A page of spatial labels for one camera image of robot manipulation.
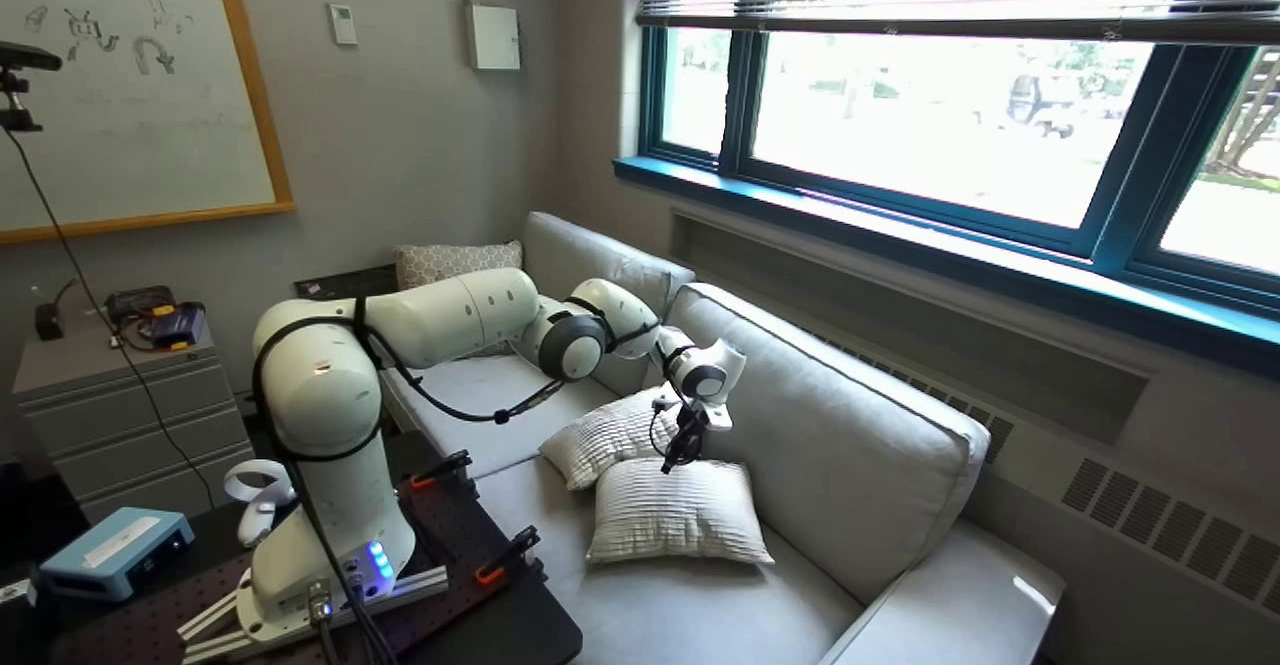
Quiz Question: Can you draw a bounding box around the grey filing cabinet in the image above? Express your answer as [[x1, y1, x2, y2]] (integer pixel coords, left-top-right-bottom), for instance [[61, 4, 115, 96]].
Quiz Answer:
[[11, 313, 257, 527]]

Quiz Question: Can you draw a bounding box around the orange black clamp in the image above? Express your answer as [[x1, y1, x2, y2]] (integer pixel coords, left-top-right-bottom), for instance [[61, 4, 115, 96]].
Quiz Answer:
[[407, 449, 475, 492], [473, 525, 543, 587]]

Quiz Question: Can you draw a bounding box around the window with teal frame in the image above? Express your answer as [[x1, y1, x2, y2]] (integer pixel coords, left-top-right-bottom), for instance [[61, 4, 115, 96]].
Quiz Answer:
[[612, 23, 1280, 378]]

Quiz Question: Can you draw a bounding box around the camera on mount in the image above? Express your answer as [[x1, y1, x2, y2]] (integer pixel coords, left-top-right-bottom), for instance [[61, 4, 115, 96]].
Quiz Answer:
[[0, 40, 64, 135]]

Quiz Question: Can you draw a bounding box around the wall heater with grilles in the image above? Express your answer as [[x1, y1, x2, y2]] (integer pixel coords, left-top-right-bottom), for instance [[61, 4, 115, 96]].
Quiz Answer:
[[668, 208, 1280, 618]]

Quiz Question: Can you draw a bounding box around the white wall box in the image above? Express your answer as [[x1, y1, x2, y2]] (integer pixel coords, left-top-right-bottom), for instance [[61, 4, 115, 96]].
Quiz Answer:
[[465, 3, 523, 72]]

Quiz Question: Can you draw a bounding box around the beige patterned pillow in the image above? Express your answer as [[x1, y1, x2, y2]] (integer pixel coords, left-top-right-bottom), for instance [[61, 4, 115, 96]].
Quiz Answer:
[[393, 240, 525, 359]]

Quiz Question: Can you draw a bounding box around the white hand controller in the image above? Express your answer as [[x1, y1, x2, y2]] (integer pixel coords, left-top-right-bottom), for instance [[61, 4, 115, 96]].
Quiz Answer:
[[222, 458, 297, 548]]

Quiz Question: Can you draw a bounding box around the dark blue box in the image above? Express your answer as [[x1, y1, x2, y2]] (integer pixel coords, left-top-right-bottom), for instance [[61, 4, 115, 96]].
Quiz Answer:
[[150, 303, 208, 351]]

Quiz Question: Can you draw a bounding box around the dark side table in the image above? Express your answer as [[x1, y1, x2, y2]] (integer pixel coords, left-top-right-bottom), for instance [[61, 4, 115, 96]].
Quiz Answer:
[[294, 264, 401, 302]]

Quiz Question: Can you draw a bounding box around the whiteboard with wooden frame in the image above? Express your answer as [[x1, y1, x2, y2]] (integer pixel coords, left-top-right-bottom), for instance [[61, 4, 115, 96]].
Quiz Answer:
[[0, 0, 298, 245]]

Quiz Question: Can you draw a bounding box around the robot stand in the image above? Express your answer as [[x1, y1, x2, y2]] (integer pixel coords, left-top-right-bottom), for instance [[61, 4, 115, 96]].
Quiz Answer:
[[0, 433, 584, 665]]

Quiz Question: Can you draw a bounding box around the black cable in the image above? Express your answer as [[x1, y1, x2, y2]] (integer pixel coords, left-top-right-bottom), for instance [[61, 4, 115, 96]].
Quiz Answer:
[[3, 126, 218, 512]]

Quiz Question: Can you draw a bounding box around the light blue box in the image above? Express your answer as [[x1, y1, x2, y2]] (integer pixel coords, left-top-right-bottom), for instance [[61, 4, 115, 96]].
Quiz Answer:
[[38, 507, 197, 603]]

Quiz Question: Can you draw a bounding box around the grey sofa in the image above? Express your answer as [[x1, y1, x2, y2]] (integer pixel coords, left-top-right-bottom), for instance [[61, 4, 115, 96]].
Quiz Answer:
[[378, 210, 1067, 665]]

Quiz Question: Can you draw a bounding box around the black device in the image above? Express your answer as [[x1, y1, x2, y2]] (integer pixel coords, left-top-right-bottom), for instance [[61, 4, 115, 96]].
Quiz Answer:
[[104, 285, 177, 326]]

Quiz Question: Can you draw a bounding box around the white striped small pillow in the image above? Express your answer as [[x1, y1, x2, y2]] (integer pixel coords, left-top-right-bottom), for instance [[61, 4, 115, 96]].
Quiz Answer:
[[539, 385, 693, 492], [584, 456, 776, 567]]

